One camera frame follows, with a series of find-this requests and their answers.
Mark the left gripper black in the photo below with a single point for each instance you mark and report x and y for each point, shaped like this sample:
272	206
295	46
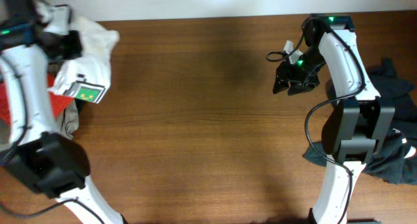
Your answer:
76	51

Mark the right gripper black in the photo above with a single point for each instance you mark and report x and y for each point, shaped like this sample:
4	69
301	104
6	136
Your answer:
284	73

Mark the white t-shirt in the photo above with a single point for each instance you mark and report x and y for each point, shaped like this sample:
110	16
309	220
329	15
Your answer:
88	77

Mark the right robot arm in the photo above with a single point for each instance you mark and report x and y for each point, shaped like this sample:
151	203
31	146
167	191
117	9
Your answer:
357	127

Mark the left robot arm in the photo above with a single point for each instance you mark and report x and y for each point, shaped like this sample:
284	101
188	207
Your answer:
39	156

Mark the red folded t-shirt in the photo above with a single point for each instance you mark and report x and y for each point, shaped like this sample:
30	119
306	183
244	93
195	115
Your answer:
58	104

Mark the beige folded trousers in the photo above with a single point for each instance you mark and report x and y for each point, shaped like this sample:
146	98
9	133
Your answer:
67	121

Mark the dark green t-shirt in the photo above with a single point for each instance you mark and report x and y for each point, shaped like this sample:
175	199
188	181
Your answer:
393	164

